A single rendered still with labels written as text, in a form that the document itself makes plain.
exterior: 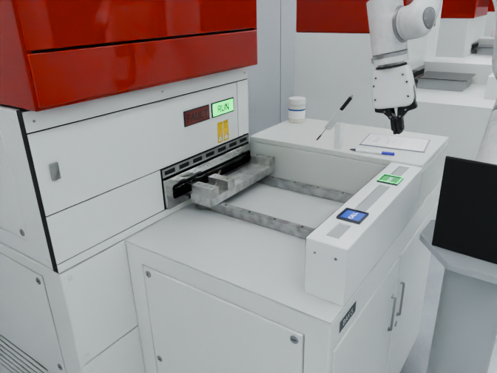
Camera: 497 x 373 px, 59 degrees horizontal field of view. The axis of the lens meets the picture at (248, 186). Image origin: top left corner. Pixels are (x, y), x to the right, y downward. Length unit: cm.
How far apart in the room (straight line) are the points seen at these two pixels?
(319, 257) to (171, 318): 51
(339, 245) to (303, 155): 66
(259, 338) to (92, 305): 47
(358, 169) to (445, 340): 56
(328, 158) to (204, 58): 52
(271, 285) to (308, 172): 61
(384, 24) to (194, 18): 50
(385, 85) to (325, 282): 51
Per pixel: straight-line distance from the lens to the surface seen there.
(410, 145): 155
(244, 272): 107
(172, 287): 120
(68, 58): 102
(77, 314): 126
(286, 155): 155
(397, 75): 115
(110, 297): 131
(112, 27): 109
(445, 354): 145
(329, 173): 149
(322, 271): 95
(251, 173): 149
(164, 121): 128
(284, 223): 122
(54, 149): 108
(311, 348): 100
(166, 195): 132
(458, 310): 135
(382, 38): 114
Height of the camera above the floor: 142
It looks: 23 degrees down
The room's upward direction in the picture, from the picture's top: 2 degrees counter-clockwise
